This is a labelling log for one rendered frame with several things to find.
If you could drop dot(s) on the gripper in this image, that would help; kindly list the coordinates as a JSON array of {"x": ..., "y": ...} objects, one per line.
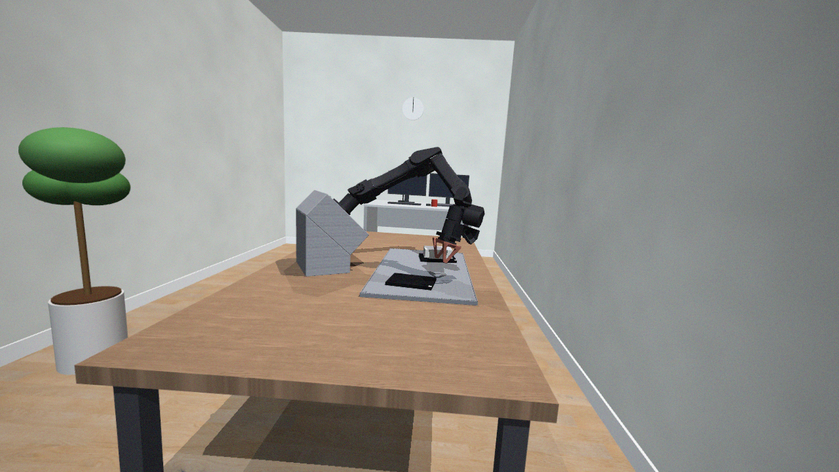
[{"x": 446, "y": 239}]

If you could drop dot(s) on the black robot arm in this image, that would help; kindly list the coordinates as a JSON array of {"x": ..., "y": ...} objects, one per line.
[{"x": 422, "y": 163}]

